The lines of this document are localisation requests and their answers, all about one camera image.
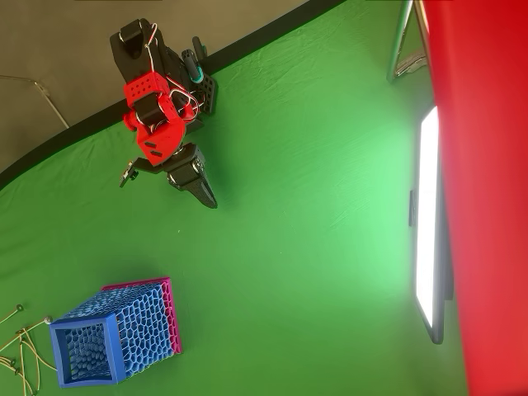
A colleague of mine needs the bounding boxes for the blue and magenta lattice basket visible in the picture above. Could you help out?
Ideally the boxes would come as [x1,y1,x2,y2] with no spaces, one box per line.
[48,276,183,389]

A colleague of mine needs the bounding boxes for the green cloth with black edge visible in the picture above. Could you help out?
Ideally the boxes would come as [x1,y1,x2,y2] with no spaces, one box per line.
[0,0,469,396]

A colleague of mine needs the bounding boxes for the black and teal table clamp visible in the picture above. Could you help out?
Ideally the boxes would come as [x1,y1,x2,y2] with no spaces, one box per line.
[181,35,209,86]

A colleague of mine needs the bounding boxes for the thin metal rod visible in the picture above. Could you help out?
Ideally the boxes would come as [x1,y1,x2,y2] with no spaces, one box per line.
[0,74,70,130]

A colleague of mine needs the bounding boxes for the chrome tube stand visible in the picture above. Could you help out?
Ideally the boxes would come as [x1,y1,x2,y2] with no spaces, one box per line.
[386,0,430,84]

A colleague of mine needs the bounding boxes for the red blurry pole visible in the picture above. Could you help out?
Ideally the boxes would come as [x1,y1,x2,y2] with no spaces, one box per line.
[420,0,528,396]

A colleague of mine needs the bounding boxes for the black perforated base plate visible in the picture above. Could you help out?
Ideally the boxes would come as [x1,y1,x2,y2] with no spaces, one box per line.
[192,72,219,118]

